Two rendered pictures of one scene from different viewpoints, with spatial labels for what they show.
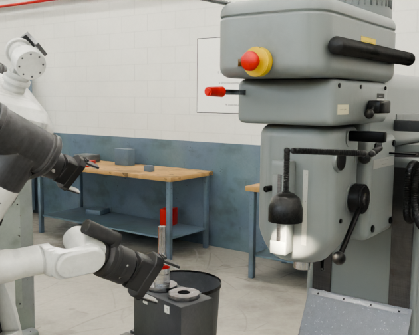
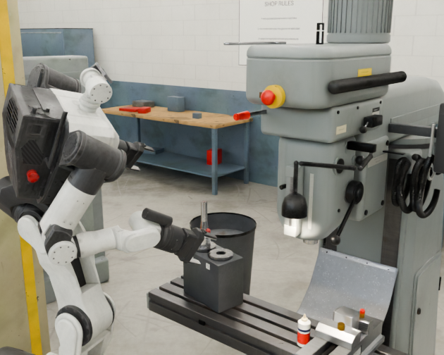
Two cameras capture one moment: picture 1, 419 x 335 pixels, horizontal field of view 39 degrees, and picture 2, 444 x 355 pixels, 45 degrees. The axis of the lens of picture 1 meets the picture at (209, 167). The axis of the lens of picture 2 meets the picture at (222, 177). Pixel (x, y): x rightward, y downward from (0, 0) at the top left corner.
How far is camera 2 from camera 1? 0.31 m
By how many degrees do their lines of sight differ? 9
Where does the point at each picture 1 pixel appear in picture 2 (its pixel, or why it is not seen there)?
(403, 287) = (392, 251)
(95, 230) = (152, 216)
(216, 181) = (256, 127)
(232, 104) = not seen: hidden behind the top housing
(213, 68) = (253, 25)
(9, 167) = (89, 177)
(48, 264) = (118, 242)
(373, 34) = (369, 64)
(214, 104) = not seen: hidden behind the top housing
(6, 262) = (89, 242)
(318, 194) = (321, 191)
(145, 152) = (194, 99)
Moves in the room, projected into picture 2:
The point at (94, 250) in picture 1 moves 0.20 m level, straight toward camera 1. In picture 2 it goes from (152, 232) to (153, 260)
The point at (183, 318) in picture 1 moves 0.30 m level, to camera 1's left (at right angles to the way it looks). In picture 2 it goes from (220, 273) to (137, 271)
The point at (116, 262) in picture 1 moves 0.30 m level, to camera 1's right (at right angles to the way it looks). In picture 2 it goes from (168, 239) to (266, 241)
